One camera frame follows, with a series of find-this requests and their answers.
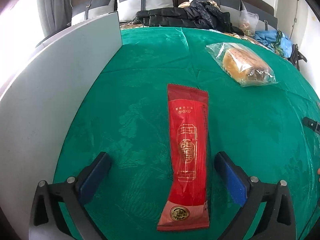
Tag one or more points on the red long snack packet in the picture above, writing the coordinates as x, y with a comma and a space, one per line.
186, 206

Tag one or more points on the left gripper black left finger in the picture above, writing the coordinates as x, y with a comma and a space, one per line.
46, 218

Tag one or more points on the grey cushion far right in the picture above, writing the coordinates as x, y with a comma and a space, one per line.
266, 20

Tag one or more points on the grey cushion middle left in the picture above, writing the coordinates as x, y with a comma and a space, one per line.
145, 1

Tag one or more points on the black jacket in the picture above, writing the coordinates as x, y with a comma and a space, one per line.
199, 15

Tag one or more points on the grey curtain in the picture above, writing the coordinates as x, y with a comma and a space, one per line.
55, 15

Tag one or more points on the clear plastic bag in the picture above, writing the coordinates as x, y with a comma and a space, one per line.
248, 22

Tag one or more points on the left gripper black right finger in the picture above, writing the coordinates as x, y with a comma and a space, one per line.
278, 218

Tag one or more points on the grey cushion far left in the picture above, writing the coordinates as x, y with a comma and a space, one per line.
91, 9

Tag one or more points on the dark bag with straps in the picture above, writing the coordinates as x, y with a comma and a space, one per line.
296, 56

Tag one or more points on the grey white board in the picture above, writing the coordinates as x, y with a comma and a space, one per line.
39, 105

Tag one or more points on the blue cloth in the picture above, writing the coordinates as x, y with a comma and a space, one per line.
276, 41

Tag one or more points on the bread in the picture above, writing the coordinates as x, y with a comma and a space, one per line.
242, 64

